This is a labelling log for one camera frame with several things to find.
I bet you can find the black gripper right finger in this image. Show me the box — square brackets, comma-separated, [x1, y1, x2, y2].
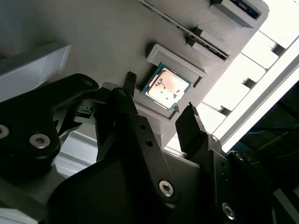
[175, 102, 285, 224]

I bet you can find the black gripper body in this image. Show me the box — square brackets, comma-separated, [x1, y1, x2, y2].
[0, 151, 219, 224]

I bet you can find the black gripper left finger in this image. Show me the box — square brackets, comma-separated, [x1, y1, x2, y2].
[0, 71, 181, 208]

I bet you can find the silver CPU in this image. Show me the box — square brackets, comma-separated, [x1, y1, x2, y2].
[139, 61, 194, 113]

